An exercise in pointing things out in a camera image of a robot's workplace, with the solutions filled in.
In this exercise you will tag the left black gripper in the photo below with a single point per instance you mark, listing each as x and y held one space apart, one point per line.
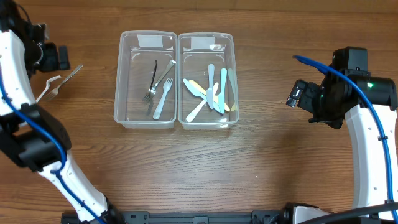
53 56

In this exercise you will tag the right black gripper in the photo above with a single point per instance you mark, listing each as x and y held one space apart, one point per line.
325 118

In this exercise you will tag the metal fork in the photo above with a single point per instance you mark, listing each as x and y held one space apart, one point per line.
152 90
53 93

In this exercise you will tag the pale green plastic knife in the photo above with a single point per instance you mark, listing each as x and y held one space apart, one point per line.
232 80

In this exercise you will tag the black plastic utensil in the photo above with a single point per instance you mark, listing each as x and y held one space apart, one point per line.
153 81

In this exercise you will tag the teal plastic knife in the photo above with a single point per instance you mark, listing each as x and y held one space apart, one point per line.
223 76

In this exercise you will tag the white plastic knife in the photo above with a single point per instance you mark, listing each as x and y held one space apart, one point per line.
194 113
193 90

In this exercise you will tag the yellow plastic knife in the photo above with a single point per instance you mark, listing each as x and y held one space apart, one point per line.
215 98

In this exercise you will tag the light blue plastic knife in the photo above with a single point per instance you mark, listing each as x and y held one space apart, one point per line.
209 91

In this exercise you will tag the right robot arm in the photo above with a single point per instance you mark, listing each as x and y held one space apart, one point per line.
350 95

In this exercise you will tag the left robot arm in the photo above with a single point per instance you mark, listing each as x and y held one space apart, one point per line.
30 136

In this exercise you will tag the left clear plastic container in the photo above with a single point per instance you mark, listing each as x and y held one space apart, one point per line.
138 51

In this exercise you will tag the clear plastic container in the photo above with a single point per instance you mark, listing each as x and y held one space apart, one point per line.
138 51
195 52

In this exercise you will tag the white plastic knife in container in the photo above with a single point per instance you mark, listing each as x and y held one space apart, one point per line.
194 113

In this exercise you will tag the right clear plastic container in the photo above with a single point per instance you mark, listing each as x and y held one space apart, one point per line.
195 52

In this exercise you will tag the curved white plastic fork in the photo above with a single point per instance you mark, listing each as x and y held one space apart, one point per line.
47 86

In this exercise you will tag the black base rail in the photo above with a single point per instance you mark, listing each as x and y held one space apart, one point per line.
144 217

